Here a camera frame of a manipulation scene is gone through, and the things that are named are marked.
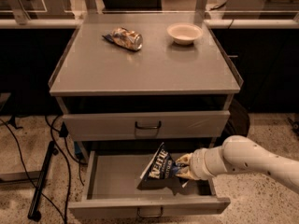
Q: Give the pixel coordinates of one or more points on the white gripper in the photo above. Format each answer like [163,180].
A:
[197,165]

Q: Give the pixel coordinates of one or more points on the open middle drawer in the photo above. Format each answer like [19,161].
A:
[114,188]

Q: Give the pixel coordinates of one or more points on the white bowl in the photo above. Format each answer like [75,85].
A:
[184,33]

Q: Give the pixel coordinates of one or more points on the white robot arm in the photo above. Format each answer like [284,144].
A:
[239,154]

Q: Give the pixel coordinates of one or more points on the grey drawer cabinet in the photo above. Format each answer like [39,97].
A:
[98,77]

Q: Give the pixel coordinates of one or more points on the blue chip bag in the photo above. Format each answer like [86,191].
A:
[162,166]

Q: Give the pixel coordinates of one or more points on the closed upper drawer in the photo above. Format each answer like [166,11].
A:
[151,125]

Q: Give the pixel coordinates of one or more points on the black power strip bar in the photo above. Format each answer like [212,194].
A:
[34,213]

